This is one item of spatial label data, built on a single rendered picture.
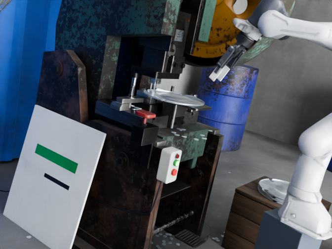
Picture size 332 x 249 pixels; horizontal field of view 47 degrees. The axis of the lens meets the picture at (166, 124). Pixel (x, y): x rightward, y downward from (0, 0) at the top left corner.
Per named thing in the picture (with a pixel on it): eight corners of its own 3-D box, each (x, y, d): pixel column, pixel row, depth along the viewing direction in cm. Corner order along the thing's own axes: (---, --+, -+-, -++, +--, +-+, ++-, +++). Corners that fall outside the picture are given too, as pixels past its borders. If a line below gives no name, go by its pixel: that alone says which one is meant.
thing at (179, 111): (206, 134, 177) (213, 105, 174) (190, 137, 166) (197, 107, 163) (164, 118, 191) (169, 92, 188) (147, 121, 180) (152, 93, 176)
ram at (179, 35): (187, 75, 181) (200, 12, 174) (169, 74, 169) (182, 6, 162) (159, 67, 191) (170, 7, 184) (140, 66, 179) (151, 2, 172)
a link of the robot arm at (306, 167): (326, 184, 157) (344, 127, 151) (314, 195, 142) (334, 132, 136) (300, 175, 163) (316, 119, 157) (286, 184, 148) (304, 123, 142)
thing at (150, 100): (168, 102, 189) (170, 93, 188) (149, 103, 177) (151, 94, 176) (154, 98, 194) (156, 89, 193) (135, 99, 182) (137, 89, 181)
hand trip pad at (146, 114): (153, 132, 149) (157, 113, 147) (144, 134, 144) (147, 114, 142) (140, 127, 152) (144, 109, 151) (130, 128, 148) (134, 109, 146)
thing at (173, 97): (133, 93, 169) (133, 92, 169) (156, 89, 196) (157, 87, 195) (194, 109, 160) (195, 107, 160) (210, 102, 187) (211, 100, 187)
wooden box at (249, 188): (313, 258, 215) (331, 202, 207) (290, 285, 185) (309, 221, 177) (251, 226, 238) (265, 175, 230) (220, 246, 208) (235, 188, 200)
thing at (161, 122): (196, 123, 198) (199, 111, 197) (142, 131, 162) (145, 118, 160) (152, 107, 214) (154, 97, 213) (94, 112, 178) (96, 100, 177)
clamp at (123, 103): (144, 108, 178) (147, 87, 176) (119, 110, 165) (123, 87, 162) (134, 105, 181) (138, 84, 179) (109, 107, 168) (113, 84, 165)
